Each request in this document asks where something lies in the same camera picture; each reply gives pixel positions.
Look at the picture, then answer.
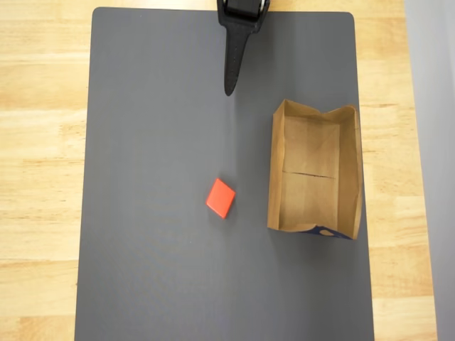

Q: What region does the brown paper box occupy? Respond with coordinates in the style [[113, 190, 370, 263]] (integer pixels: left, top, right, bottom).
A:
[[267, 99, 364, 242]]

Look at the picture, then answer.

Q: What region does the dark grey mat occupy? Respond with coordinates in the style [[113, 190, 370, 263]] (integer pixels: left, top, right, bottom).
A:
[[73, 6, 376, 341]]

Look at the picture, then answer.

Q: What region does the red cube with white letter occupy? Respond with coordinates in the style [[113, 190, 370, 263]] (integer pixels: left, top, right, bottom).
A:
[[205, 178, 237, 220]]

